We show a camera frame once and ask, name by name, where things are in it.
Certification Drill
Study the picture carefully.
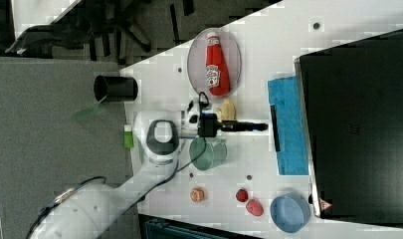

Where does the green mug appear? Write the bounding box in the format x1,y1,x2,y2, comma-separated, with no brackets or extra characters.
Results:
189,137,227,171

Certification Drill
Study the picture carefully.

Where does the black cylinder table post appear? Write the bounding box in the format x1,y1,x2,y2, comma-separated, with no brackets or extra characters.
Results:
94,76,138,102

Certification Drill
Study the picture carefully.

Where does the orange slice toy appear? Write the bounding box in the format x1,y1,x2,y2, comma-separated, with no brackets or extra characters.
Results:
190,187,205,202

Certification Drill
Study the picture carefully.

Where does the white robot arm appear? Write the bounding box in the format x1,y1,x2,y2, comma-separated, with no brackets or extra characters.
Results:
27,108,268,239

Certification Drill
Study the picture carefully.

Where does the red ketchup bottle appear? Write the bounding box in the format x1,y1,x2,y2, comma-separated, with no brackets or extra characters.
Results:
205,32,231,97

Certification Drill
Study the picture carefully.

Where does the black toaster oven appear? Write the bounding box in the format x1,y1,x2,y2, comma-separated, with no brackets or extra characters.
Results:
296,29,403,228

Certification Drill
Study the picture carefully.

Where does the green perforated colander basket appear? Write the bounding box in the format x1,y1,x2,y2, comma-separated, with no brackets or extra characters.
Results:
137,145,144,165

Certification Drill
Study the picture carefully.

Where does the green clamp block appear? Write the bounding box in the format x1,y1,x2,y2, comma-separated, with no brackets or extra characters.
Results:
123,124,133,149

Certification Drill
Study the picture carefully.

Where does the small red strawberry toy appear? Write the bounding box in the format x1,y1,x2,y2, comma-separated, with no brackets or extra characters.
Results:
236,188,249,202

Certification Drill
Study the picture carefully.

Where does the large red strawberry toy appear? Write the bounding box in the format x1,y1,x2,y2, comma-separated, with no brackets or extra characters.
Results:
246,199,264,216

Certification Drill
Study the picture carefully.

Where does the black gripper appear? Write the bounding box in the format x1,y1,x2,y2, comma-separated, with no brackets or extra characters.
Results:
198,114,269,137

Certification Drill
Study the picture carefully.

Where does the oven door with handle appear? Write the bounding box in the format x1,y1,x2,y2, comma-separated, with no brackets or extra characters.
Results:
268,77,308,175

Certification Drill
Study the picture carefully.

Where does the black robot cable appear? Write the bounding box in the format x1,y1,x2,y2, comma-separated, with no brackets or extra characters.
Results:
25,92,211,239

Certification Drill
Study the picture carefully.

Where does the black office chair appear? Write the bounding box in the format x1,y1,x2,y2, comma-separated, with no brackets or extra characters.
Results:
4,0,153,64

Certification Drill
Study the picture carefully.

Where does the yellow peeled banana toy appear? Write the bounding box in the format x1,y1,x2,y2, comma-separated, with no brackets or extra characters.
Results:
216,98,236,121

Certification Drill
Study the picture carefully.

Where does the blue bowl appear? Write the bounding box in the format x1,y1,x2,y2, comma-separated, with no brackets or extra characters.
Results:
270,192,310,233

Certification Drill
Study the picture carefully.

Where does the grey round plate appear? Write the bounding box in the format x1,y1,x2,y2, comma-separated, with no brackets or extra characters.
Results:
187,28,242,100

